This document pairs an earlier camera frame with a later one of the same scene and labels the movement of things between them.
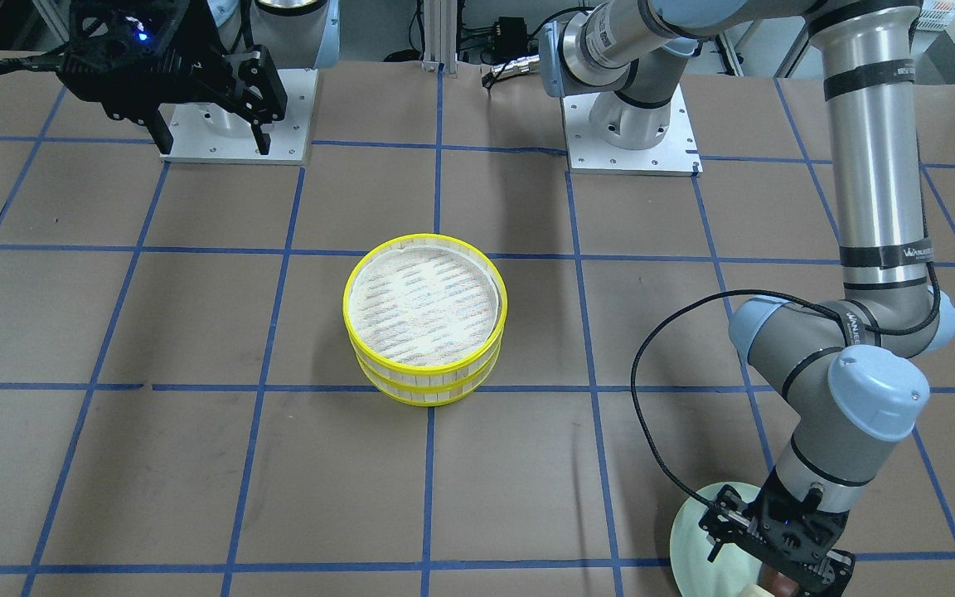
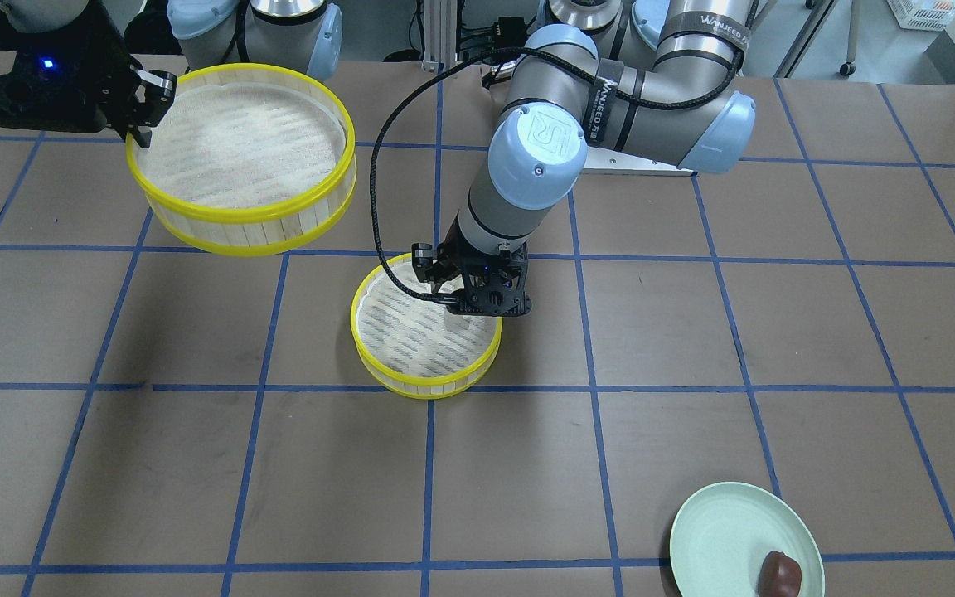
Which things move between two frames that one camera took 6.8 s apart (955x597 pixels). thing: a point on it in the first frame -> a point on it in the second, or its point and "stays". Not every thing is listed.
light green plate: [737, 565] stays
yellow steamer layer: [424, 303] -> [250, 159]
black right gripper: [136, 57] -> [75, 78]
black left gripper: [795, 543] -> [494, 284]
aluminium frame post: [440, 35] stays
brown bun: [776, 583] stays
